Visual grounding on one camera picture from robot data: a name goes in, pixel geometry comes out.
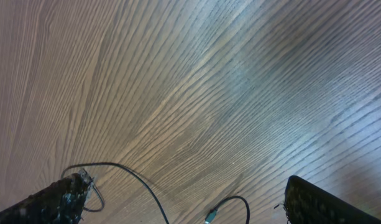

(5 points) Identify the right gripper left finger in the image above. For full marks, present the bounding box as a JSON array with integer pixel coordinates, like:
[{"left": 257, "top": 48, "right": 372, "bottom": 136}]
[{"left": 0, "top": 172, "right": 92, "bottom": 224}]

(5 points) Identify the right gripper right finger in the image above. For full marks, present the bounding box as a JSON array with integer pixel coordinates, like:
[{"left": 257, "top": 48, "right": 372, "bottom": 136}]
[{"left": 283, "top": 175, "right": 381, "bottom": 224}]

